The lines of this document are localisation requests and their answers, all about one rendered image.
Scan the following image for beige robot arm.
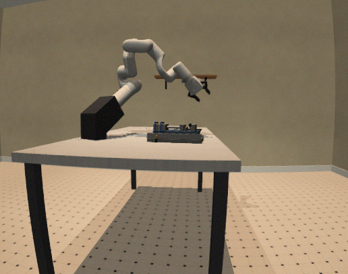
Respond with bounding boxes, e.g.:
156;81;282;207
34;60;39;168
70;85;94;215
113;38;193;107

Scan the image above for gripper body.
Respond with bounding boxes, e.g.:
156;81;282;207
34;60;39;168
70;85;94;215
185;76;203;95

